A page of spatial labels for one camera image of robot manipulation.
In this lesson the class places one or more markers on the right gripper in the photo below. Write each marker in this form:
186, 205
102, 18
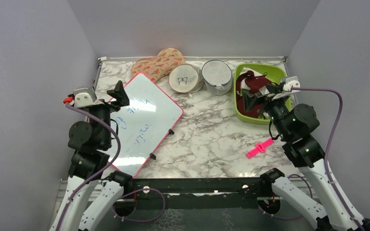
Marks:
251, 100

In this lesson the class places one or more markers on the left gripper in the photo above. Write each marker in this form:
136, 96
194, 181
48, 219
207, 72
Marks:
118, 93

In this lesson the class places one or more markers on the grey mesh laundry bag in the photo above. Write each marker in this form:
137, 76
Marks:
217, 76

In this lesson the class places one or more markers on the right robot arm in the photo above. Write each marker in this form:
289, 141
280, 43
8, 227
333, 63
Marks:
334, 212

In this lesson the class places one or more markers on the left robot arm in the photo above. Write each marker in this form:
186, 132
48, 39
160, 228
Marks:
89, 139

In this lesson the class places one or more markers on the maroon bra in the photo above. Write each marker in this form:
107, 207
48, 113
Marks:
240, 101

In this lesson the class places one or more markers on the white garment in basin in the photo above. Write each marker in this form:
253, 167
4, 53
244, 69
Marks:
251, 81

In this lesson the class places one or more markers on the green plastic basin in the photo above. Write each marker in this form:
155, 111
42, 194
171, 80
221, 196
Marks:
275, 73

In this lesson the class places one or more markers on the pink framed whiteboard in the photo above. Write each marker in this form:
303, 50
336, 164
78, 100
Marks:
143, 125

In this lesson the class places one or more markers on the orange patterned pouch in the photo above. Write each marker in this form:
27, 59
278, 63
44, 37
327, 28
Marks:
160, 65

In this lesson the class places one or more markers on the pink plastic clip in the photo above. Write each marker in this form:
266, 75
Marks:
259, 148

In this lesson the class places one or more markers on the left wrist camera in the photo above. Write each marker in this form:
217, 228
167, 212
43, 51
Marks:
82, 98

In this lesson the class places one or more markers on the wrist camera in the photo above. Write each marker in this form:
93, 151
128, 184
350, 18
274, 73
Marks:
82, 98
284, 88

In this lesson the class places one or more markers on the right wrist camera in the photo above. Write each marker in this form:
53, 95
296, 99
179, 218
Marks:
284, 88

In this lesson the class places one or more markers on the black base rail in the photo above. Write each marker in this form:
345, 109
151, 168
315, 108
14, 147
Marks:
198, 193

